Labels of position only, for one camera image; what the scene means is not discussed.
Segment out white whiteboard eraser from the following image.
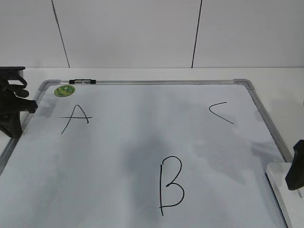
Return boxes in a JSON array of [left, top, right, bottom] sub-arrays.
[[266, 162, 304, 228]]

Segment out round green magnet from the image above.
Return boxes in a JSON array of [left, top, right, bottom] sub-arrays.
[[54, 85, 75, 97]]

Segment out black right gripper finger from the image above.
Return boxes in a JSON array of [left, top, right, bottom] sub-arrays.
[[285, 140, 304, 190]]

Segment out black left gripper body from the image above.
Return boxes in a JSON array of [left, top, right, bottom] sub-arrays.
[[0, 66, 38, 138]]

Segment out white whiteboard with grey frame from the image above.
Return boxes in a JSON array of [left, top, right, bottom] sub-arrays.
[[0, 82, 286, 228]]

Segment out black and silver marker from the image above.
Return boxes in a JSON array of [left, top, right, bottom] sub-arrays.
[[61, 79, 96, 85]]

